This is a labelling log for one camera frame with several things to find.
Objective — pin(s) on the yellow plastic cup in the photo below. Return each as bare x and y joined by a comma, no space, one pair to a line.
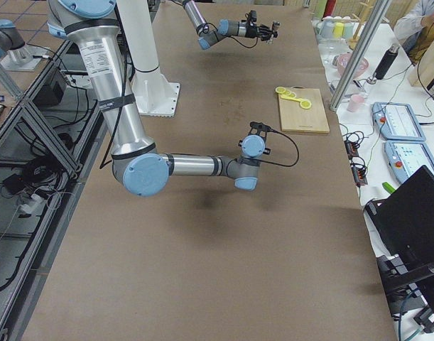
338,30

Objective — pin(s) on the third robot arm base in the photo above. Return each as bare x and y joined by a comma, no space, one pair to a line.
15,54

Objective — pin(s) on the lemon slice on spoon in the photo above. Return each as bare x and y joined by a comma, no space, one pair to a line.
305,104

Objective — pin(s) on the bamboo cutting board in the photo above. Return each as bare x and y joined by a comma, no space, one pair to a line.
295,119

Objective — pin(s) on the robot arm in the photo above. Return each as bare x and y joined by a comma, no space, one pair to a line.
117,47
210,34

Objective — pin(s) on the pink plastic cup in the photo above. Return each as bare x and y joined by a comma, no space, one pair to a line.
355,102

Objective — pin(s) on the lower blue teach pendant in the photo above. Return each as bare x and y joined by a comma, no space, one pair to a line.
406,157

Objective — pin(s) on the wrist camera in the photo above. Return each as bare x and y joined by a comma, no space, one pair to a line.
257,127
251,18

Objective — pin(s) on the upper blue teach pendant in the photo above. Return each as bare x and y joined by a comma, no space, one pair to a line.
397,121

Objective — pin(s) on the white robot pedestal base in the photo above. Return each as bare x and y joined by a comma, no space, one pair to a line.
154,94

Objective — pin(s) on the aluminium frame post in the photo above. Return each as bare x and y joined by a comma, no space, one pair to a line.
368,24

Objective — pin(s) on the black water bottle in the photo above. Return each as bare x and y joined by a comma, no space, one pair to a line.
386,61

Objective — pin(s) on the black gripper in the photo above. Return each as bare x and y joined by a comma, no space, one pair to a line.
252,31

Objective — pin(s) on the person in white shirt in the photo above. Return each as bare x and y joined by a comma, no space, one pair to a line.
415,30

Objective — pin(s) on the black laptop monitor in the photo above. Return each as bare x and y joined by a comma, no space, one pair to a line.
405,223

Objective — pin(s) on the blue teach pendant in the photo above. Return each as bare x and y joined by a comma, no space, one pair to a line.
406,157
397,121

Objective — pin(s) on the steel jigger measuring cup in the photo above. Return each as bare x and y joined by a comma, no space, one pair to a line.
274,31

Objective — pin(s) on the black power adapter box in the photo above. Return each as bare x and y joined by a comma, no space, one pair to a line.
52,90

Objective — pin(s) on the yellow plastic spoon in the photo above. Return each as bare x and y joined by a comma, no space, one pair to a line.
297,99

